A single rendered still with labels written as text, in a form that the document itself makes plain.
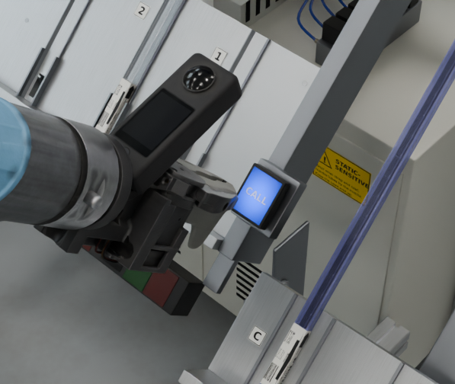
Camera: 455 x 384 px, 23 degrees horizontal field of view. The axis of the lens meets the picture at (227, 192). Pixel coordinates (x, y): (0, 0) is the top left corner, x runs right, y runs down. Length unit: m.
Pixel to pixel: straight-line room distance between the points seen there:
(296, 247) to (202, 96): 0.28
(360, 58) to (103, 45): 0.29
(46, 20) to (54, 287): 0.82
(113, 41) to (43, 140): 0.51
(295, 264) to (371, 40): 0.23
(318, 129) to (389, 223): 0.37
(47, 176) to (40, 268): 1.33
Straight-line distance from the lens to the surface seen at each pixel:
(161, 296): 1.13
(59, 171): 0.71
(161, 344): 1.90
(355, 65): 1.07
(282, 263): 1.06
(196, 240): 0.92
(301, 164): 1.08
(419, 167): 1.35
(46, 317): 1.95
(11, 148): 0.67
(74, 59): 1.22
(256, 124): 1.09
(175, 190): 0.83
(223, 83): 0.82
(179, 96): 0.83
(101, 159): 0.75
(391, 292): 1.51
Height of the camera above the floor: 1.55
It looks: 47 degrees down
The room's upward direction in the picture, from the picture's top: straight up
